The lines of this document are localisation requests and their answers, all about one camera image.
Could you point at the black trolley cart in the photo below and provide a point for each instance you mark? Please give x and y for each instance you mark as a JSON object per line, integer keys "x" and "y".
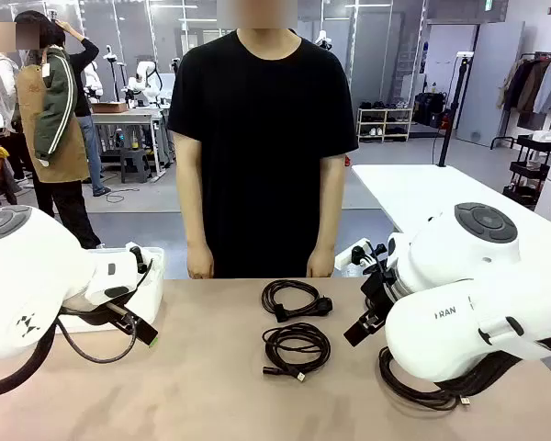
{"x": 528, "y": 167}

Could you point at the clothes rack with coats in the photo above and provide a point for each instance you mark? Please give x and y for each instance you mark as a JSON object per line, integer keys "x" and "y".
{"x": 528, "y": 87}

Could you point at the person's left forearm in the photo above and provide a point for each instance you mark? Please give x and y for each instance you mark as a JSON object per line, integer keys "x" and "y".
{"x": 327, "y": 216}

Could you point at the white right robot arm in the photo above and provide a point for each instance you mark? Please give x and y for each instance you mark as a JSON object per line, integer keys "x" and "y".
{"x": 441, "y": 275}

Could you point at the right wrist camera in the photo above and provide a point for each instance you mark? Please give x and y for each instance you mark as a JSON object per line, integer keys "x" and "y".
{"x": 358, "y": 255}

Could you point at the grey stool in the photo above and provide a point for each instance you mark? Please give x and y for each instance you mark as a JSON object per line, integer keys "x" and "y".
{"x": 135, "y": 161}

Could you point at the white shoe rack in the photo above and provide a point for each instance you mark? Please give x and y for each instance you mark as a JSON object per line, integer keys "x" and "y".
{"x": 385, "y": 123}

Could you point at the grey workshop desk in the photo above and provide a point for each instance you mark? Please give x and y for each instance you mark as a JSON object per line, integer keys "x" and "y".
{"x": 128, "y": 118}

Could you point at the person in black T-shirt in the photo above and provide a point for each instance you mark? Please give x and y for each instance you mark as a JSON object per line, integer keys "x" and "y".
{"x": 262, "y": 138}

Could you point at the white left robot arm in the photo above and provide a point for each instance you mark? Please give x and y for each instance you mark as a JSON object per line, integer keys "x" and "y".
{"x": 27, "y": 275}

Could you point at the black camera tripod pole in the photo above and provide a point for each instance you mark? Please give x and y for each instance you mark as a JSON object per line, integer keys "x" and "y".
{"x": 454, "y": 105}

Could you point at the black bag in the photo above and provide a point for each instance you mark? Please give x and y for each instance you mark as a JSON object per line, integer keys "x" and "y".
{"x": 429, "y": 108}

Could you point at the cardboard box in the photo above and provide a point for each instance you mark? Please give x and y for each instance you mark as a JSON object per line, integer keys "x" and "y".
{"x": 110, "y": 108}

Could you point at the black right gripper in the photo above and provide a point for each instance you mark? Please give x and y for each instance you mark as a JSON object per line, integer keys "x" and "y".
{"x": 378, "y": 291}

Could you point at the person in brown apron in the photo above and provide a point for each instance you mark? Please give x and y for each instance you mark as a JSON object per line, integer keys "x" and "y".
{"x": 50, "y": 115}

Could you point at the clear plastic storage container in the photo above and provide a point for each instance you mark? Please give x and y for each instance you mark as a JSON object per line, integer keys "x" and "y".
{"x": 154, "y": 294}

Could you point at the person in blue jeans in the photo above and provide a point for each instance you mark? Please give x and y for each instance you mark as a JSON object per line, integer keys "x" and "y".
{"x": 87, "y": 138}

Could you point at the person's right forearm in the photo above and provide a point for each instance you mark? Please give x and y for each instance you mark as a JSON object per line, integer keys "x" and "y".
{"x": 196, "y": 216}

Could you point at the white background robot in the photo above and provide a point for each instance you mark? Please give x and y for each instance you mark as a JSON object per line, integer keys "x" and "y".
{"x": 143, "y": 73}

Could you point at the person's right hand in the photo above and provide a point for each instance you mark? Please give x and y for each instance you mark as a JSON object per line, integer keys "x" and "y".
{"x": 201, "y": 264}

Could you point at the person's left hand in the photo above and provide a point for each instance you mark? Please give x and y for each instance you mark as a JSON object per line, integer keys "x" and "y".
{"x": 320, "y": 264}

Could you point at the white table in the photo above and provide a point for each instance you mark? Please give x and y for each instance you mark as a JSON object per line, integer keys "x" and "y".
{"x": 441, "y": 188}

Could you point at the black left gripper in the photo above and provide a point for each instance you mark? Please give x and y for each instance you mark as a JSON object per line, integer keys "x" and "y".
{"x": 96, "y": 312}

